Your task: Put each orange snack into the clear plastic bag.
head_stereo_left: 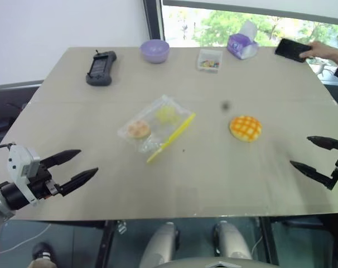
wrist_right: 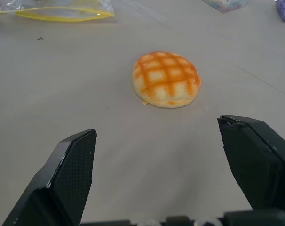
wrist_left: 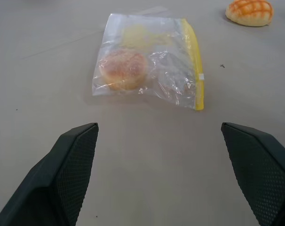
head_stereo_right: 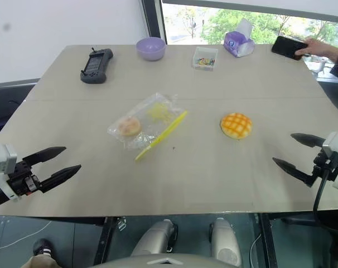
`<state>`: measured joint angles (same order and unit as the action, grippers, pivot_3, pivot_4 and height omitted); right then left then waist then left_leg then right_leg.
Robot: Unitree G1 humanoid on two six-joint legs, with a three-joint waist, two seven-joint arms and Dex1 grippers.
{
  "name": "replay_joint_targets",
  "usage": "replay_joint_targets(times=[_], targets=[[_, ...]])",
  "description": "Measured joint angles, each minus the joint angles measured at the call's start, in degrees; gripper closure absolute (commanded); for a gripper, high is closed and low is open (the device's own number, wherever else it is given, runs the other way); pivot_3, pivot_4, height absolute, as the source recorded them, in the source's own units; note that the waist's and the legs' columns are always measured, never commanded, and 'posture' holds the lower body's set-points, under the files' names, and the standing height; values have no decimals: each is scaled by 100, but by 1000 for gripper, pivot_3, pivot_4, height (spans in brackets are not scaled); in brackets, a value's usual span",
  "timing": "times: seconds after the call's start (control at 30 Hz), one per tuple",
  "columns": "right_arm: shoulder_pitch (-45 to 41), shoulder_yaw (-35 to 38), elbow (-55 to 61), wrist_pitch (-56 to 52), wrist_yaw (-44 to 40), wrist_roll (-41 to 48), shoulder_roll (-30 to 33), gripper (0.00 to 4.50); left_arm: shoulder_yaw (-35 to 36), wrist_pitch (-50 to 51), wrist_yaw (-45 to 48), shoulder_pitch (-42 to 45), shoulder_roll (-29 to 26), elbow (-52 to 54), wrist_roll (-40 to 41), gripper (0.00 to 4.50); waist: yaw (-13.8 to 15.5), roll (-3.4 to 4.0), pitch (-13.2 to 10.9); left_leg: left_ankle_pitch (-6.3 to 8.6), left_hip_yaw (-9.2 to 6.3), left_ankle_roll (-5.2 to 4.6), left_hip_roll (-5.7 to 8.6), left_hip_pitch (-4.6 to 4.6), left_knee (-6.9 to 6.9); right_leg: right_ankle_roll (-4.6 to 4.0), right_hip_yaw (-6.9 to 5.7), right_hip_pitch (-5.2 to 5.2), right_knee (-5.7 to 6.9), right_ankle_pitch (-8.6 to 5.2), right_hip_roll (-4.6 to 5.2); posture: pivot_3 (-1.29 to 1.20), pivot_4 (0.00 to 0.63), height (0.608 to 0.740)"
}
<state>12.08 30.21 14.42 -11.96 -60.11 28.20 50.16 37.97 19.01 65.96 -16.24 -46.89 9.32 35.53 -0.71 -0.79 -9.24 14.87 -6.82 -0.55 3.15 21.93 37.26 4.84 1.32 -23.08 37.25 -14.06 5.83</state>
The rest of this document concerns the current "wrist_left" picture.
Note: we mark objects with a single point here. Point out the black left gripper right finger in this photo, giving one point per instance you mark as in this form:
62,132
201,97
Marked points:
262,169

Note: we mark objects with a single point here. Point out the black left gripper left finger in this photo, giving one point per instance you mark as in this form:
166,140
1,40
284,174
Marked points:
55,179

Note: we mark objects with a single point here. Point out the round bun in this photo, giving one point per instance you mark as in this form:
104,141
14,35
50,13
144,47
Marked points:
123,69

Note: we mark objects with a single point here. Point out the clear zip bag yellow seal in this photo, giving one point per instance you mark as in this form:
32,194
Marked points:
170,68

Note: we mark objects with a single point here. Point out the scored orange melon bun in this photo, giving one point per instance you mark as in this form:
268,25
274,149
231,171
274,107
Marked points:
249,11

